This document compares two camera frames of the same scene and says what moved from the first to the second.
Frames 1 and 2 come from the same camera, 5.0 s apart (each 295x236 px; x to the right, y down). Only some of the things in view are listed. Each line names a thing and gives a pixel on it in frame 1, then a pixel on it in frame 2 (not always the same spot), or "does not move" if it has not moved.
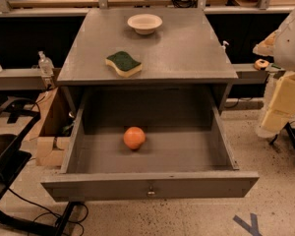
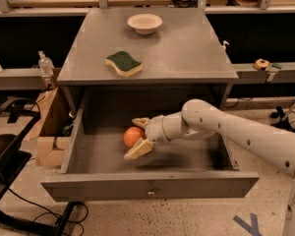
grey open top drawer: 187,152 does not move
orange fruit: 134,137 does not move
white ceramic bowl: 145,24 does not move
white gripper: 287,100 to 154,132
